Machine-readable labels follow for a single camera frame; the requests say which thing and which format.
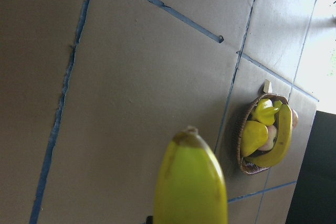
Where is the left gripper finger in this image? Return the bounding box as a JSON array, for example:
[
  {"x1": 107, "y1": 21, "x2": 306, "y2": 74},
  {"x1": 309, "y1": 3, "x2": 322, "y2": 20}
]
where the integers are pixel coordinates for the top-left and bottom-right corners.
[{"x1": 145, "y1": 216, "x2": 153, "y2": 224}]

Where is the yellow banana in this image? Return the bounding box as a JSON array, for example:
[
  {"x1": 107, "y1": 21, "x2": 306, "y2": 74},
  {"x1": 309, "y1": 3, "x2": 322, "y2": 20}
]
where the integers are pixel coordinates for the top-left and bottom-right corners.
[
  {"x1": 153, "y1": 126, "x2": 228, "y2": 223},
  {"x1": 245, "y1": 104, "x2": 292, "y2": 167}
]

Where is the brown wicker basket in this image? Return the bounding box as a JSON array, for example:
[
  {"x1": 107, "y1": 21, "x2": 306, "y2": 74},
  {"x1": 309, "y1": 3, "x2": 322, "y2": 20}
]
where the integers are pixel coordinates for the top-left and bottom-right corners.
[{"x1": 235, "y1": 93, "x2": 293, "y2": 175}]

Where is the paper basket tag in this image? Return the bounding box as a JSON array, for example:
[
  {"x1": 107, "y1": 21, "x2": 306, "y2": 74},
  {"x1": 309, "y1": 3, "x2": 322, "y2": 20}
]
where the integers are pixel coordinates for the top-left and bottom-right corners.
[{"x1": 263, "y1": 79, "x2": 272, "y2": 93}]

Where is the yellow pear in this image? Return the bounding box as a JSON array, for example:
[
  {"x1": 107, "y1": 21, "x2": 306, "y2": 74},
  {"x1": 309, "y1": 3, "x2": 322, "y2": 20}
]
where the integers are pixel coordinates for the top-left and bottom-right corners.
[{"x1": 240, "y1": 121, "x2": 268, "y2": 157}]

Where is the yellow curved fruit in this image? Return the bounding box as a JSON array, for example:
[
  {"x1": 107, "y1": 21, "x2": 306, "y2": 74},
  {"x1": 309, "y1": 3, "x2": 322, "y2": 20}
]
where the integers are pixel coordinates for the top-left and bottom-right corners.
[{"x1": 251, "y1": 98, "x2": 282, "y2": 126}]

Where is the black monitor screen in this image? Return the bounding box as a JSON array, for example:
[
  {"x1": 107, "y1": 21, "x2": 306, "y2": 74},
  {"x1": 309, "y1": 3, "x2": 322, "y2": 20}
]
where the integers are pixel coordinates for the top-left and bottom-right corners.
[{"x1": 286, "y1": 111, "x2": 335, "y2": 223}]

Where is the red pink apple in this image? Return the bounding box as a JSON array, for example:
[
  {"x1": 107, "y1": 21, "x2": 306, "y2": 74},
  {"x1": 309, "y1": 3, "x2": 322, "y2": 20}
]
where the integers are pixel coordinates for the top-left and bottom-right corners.
[{"x1": 291, "y1": 109, "x2": 299, "y2": 129}]

